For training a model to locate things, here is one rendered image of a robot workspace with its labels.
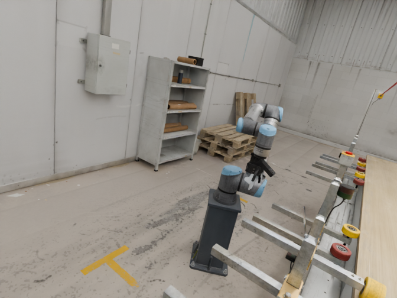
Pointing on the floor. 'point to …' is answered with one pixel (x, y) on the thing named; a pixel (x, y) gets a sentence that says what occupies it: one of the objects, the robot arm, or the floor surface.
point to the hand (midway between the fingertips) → (254, 187)
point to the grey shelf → (155, 119)
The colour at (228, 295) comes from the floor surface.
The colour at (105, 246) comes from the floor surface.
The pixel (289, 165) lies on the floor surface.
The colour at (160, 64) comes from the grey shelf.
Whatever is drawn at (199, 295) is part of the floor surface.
